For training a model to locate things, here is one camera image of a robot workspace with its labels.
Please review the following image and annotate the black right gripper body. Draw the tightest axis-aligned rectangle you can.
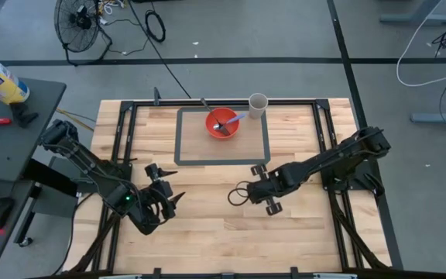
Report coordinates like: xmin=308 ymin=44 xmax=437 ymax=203
xmin=245 ymin=170 xmax=292 ymax=205

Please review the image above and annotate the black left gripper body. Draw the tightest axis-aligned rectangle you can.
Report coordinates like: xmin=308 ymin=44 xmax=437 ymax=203
xmin=136 ymin=164 xmax=177 ymax=236

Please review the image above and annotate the silver spoon with blue handle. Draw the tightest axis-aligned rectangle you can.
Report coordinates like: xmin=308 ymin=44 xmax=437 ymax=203
xmin=212 ymin=112 xmax=249 ymax=132

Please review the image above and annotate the white paper cup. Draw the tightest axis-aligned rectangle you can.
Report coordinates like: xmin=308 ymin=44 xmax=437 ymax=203
xmin=248 ymin=92 xmax=269 ymax=120

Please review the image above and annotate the red plastic bowl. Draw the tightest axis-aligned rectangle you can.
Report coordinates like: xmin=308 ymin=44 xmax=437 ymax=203
xmin=204 ymin=106 xmax=242 ymax=140

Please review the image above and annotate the dark grey side desk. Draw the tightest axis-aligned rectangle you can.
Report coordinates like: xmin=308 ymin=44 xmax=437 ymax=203
xmin=0 ymin=77 xmax=67 ymax=278

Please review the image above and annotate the black floor fan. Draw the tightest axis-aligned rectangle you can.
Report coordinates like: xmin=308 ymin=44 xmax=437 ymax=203
xmin=53 ymin=0 xmax=114 ymax=67

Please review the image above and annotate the grey desk foot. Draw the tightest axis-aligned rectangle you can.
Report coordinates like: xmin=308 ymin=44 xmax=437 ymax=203
xmin=379 ymin=0 xmax=446 ymax=26
xmin=410 ymin=103 xmax=446 ymax=125

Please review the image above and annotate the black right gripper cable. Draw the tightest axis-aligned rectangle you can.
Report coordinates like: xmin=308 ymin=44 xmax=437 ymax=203
xmin=227 ymin=180 xmax=252 ymax=208

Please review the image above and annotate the black aluminium rig frame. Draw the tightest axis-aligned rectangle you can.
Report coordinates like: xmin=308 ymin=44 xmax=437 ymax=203
xmin=67 ymin=87 xmax=393 ymax=279

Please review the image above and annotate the yellow floor cable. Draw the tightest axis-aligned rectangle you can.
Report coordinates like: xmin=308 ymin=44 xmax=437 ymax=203
xmin=55 ymin=108 xmax=97 ymax=133

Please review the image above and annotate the long black floor cable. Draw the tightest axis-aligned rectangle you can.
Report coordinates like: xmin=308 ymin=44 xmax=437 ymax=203
xmin=128 ymin=0 xmax=192 ymax=99

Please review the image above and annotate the coiled black cable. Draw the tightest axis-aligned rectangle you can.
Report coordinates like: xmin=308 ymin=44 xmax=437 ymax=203
xmin=144 ymin=9 xmax=167 ymax=43

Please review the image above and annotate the black clamp bracket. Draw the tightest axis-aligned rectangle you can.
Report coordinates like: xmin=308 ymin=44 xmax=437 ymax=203
xmin=9 ymin=102 xmax=39 ymax=129

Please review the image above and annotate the red-handled screwdriver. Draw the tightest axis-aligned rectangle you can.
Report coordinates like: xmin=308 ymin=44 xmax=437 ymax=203
xmin=0 ymin=117 xmax=14 ymax=150

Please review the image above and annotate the white floor cable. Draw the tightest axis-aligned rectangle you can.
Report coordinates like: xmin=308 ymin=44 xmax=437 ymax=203
xmin=396 ymin=0 xmax=446 ymax=88

